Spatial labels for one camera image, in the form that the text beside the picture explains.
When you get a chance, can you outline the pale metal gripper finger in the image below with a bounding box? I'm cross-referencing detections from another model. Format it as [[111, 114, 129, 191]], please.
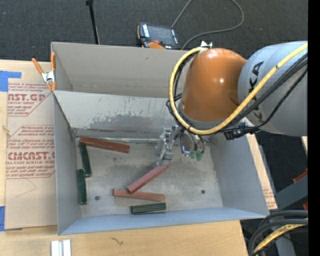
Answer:
[[163, 147, 174, 167], [154, 145, 165, 166]]

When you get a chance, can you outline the black cylinder on white bracket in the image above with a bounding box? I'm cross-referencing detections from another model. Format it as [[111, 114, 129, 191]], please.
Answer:
[[223, 116, 256, 141]]

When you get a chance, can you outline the grey metal bin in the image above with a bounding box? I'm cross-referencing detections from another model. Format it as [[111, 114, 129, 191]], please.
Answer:
[[50, 41, 271, 236]]

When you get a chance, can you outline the red-brown block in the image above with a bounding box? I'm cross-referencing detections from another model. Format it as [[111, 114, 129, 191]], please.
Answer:
[[79, 136, 131, 154], [126, 162, 173, 194], [112, 188, 166, 203]]

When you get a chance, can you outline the brown cardboard board, red print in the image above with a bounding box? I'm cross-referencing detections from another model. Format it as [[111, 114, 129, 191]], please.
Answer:
[[0, 59, 279, 232]]

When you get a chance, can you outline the dark green flat block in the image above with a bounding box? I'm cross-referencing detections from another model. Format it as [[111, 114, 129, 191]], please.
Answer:
[[78, 142, 93, 178], [130, 202, 167, 215], [76, 168, 88, 206]]

